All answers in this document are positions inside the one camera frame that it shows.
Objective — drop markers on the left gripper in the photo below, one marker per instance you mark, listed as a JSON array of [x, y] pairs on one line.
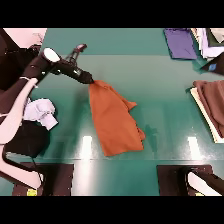
[[82, 76]]

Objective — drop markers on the orange shirt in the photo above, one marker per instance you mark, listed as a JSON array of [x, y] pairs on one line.
[[113, 123]]

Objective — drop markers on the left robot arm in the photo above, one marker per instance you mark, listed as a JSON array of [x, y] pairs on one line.
[[13, 113]]

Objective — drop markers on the lavender garment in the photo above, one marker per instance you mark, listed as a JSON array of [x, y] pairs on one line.
[[41, 111]]

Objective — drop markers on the black garment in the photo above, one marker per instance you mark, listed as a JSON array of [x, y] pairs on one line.
[[28, 140]]

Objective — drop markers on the purple garment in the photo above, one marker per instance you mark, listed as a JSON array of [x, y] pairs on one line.
[[180, 43]]

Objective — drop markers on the heap of clothes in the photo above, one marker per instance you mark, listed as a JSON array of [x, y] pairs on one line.
[[205, 50]]

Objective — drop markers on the dark green garment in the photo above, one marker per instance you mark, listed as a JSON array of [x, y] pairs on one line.
[[213, 39]]

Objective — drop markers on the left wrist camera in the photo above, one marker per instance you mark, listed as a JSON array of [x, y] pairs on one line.
[[76, 52]]

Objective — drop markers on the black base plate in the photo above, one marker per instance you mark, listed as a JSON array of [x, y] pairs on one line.
[[58, 180], [171, 180]]

